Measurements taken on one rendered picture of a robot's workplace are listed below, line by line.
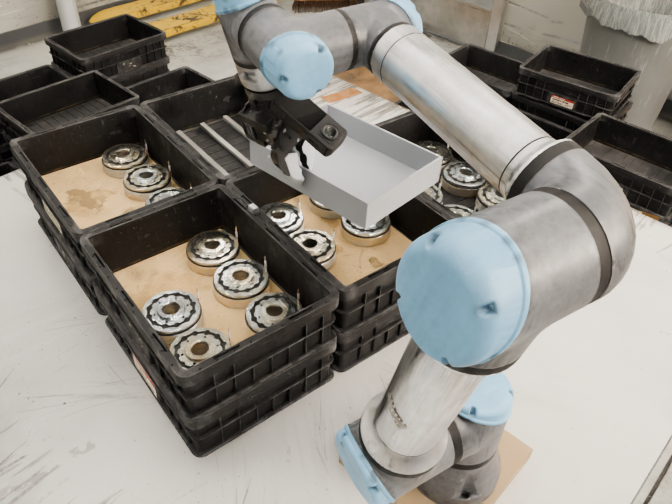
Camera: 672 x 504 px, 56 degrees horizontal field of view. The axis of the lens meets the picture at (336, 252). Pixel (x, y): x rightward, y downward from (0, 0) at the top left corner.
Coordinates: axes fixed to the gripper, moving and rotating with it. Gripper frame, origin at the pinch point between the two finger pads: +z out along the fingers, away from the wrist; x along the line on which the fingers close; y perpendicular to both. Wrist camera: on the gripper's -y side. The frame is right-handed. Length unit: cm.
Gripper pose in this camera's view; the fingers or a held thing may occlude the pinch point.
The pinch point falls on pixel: (305, 177)
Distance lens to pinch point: 105.9
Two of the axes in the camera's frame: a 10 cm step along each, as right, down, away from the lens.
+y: -7.8, -4.3, 4.6
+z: 1.5, 5.8, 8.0
